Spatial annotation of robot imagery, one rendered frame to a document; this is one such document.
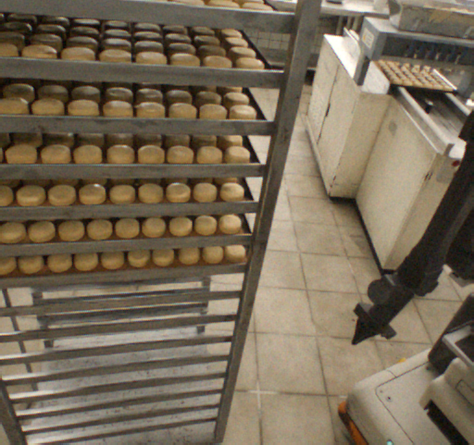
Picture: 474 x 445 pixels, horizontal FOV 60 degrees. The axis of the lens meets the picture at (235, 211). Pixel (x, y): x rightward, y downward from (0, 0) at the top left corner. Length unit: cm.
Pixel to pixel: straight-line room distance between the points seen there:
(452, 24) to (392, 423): 204
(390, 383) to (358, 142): 155
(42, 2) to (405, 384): 163
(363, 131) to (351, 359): 138
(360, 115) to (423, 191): 71
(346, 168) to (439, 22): 97
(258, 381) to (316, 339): 38
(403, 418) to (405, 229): 100
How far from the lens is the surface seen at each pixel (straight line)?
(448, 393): 146
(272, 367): 199
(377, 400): 171
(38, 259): 100
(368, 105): 268
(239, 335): 112
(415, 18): 265
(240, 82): 72
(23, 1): 68
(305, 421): 190
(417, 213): 229
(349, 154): 280
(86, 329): 109
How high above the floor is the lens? 164
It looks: 37 degrees down
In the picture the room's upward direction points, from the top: 9 degrees clockwise
